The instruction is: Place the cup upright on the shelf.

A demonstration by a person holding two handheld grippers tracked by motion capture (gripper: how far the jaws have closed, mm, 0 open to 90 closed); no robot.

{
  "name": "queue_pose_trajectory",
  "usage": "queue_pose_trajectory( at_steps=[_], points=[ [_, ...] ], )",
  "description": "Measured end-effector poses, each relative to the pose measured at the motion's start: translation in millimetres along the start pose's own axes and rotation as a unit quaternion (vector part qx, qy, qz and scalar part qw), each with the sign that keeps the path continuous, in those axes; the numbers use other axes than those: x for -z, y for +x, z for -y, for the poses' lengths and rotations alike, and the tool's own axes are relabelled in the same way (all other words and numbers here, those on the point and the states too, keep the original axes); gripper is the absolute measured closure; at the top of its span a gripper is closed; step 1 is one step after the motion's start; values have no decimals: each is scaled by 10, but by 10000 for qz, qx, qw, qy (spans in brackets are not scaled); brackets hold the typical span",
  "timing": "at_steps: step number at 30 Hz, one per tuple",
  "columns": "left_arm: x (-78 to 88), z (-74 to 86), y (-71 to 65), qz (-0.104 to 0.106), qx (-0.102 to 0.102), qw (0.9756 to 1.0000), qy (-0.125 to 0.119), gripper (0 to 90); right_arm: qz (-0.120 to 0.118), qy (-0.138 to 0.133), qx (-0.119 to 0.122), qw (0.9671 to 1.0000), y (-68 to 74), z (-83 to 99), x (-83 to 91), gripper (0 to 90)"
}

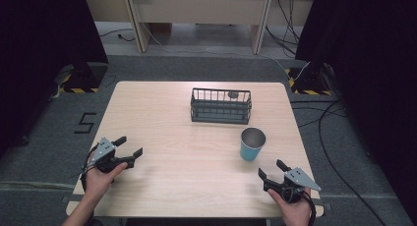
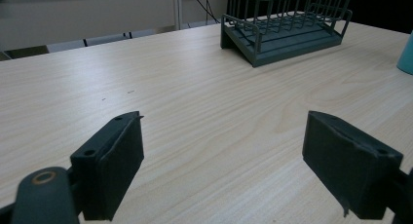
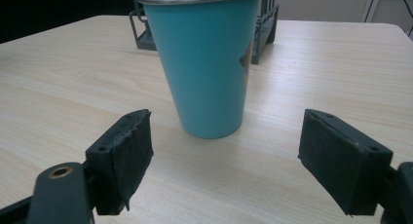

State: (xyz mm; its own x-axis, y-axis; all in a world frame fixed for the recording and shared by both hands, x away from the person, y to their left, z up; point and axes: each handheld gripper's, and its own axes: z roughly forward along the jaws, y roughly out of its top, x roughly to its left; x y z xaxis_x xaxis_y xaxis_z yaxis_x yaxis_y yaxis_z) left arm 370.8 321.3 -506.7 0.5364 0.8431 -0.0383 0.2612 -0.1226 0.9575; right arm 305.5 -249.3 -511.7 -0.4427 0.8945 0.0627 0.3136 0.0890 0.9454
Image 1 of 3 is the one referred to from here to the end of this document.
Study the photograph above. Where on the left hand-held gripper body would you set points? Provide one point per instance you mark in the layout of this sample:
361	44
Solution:
104	155

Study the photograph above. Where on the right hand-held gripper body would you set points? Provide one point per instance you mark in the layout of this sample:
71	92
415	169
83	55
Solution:
292	185

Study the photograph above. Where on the blue metal cup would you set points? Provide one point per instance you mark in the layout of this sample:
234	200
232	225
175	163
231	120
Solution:
251	143

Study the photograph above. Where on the person's right hand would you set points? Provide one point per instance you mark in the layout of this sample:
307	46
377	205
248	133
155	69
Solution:
292	209

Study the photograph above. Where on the person's left hand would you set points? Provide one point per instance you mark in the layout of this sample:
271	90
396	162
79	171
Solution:
100	181

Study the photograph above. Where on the black tape floor mark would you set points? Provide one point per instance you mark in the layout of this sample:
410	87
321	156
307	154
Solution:
85	122

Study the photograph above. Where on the yellow black striped stand base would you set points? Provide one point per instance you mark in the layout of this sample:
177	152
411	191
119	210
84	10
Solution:
310	82
77	80

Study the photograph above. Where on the black curtain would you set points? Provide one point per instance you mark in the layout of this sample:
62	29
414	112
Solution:
42	55
370	72

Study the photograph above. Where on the light wooden desk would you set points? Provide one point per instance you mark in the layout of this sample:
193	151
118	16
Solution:
196	19

